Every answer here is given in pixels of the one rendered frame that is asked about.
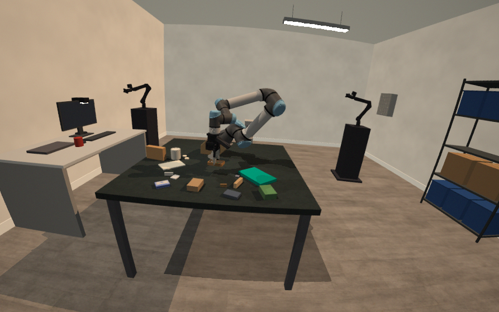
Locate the cream mug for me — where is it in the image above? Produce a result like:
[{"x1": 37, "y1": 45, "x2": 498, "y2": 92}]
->
[{"x1": 170, "y1": 148, "x2": 181, "y2": 160}]

